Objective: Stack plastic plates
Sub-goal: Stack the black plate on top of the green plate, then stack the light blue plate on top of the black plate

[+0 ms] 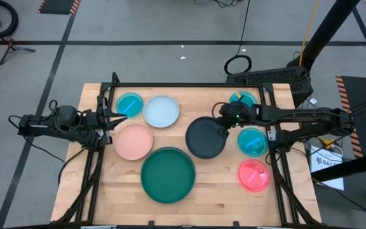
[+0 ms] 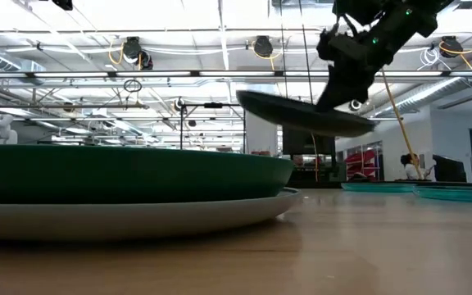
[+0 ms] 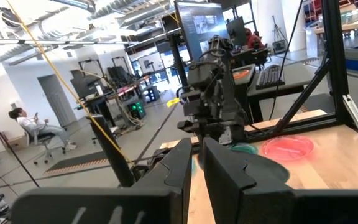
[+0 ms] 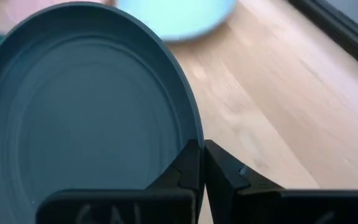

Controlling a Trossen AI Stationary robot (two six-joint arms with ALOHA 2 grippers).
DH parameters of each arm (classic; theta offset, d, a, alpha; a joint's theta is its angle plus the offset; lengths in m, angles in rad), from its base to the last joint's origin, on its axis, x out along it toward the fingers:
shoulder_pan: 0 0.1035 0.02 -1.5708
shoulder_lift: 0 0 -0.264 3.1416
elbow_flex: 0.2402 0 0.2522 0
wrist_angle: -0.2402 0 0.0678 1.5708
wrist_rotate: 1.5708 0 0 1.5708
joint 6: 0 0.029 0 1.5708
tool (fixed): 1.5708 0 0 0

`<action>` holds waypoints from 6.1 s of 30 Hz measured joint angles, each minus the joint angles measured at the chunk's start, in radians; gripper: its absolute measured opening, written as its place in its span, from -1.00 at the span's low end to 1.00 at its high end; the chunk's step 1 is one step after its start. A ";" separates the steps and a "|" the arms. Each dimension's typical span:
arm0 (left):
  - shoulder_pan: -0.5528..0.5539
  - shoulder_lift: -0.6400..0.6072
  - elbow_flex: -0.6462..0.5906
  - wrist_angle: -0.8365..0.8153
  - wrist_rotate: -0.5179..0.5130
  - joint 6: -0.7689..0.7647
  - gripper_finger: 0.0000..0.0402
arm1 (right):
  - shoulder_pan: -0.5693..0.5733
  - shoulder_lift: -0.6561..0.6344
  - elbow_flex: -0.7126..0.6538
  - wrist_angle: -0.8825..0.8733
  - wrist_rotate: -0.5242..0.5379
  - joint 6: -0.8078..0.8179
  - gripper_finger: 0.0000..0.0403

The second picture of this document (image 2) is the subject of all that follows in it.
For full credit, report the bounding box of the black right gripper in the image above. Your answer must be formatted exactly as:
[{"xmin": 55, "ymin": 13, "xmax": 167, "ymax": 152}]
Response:
[{"xmin": 315, "ymin": 24, "xmax": 405, "ymax": 115}]

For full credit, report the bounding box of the black plastic plate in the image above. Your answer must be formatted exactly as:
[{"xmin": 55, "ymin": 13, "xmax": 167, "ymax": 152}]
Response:
[{"xmin": 235, "ymin": 89, "xmax": 377, "ymax": 138}]

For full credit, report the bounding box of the small teal transparent plate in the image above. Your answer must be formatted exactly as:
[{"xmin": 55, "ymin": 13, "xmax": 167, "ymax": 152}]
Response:
[
  {"xmin": 340, "ymin": 181, "xmax": 418, "ymax": 194},
  {"xmin": 412, "ymin": 186, "xmax": 472, "ymax": 204}
]

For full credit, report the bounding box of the large dark green plate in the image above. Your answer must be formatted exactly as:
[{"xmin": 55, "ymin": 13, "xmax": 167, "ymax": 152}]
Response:
[{"xmin": 0, "ymin": 143, "xmax": 296, "ymax": 205}]

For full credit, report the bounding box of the black monitor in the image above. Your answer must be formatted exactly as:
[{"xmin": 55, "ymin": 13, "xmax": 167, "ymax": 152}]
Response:
[{"xmin": 282, "ymin": 129, "xmax": 337, "ymax": 156}]

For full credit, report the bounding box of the red storage rack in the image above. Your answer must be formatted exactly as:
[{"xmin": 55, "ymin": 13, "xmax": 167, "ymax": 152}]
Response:
[{"xmin": 343, "ymin": 147, "xmax": 380, "ymax": 182}]

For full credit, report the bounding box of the person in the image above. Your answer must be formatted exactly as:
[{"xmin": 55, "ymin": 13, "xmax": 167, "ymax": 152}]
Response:
[{"xmin": 399, "ymin": 152, "xmax": 430, "ymax": 182}]

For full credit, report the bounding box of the long ceiling light strip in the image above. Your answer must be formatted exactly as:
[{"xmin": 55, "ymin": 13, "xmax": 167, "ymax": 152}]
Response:
[{"xmin": 0, "ymin": 70, "xmax": 472, "ymax": 79}]

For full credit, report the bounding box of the black office chair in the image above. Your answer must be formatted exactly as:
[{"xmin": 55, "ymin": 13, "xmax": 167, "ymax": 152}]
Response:
[{"xmin": 431, "ymin": 154, "xmax": 468, "ymax": 184}]

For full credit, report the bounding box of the large grey plastic plate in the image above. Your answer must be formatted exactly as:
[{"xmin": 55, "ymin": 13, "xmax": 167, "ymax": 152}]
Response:
[{"xmin": 0, "ymin": 187, "xmax": 302, "ymax": 242}]

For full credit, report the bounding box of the white humanoid figure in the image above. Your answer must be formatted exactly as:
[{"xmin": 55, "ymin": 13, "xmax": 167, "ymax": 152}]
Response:
[{"xmin": 0, "ymin": 113, "xmax": 19, "ymax": 145}]

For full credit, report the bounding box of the black hanging cable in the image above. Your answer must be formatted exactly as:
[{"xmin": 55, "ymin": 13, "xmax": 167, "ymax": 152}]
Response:
[{"xmin": 299, "ymin": 0, "xmax": 315, "ymax": 103}]

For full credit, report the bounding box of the yellow cable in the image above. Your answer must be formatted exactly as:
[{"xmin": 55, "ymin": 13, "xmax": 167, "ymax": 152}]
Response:
[{"xmin": 381, "ymin": 69, "xmax": 424, "ymax": 180}]

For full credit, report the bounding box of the thin orange cable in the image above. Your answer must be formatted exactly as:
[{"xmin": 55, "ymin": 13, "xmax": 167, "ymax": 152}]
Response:
[{"xmin": 310, "ymin": 133, "xmax": 320, "ymax": 183}]

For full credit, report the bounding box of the black cable loop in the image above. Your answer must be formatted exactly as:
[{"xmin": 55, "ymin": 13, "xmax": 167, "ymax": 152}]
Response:
[{"xmin": 122, "ymin": 78, "xmax": 143, "ymax": 93}]

